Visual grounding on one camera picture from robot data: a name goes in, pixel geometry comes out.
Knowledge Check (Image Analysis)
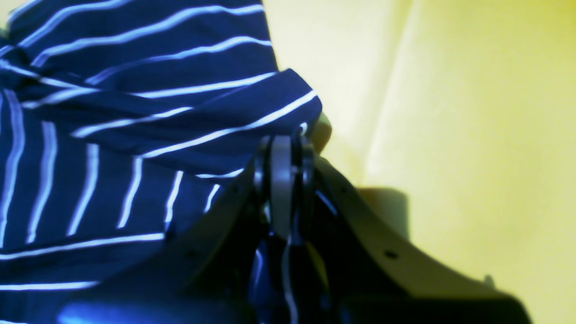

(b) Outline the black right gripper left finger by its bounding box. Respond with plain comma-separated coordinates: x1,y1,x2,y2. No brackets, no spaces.
56,136,293,324

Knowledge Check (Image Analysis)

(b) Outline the navy white striped T-shirt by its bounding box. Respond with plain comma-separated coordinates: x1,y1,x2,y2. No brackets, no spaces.
0,0,322,324

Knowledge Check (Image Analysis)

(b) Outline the yellow table cloth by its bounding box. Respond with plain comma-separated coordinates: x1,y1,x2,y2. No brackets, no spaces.
260,0,575,324

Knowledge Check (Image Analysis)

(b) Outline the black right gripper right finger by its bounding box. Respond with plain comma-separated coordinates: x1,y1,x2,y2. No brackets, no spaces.
292,137,531,324

